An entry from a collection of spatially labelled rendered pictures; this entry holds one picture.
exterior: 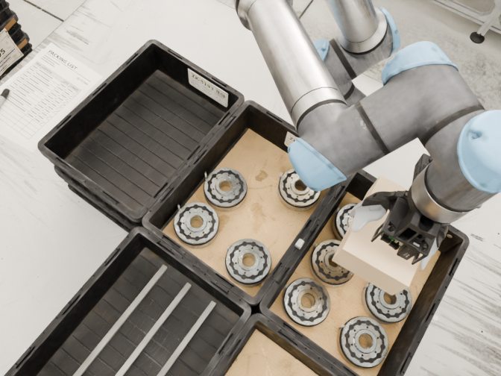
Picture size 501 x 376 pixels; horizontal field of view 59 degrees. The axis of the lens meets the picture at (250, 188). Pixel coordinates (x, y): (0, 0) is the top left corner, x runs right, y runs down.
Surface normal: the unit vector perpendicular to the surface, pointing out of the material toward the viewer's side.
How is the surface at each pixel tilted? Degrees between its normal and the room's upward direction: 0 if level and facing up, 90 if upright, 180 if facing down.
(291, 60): 31
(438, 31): 0
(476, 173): 88
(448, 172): 90
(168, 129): 0
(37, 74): 0
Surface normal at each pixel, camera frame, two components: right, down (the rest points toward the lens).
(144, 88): 0.07, -0.40
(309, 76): -0.13, -0.52
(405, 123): -0.09, 0.43
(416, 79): -0.57, -0.18
